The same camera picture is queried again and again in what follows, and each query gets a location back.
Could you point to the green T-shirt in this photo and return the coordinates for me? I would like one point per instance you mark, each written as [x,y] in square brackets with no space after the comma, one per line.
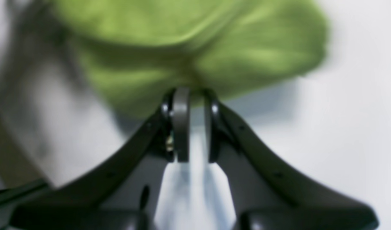
[134,51]

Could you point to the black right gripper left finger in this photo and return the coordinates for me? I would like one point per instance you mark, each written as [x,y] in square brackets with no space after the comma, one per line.
[122,193]

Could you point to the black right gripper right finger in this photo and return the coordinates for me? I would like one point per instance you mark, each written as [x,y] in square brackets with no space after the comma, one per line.
[267,192]

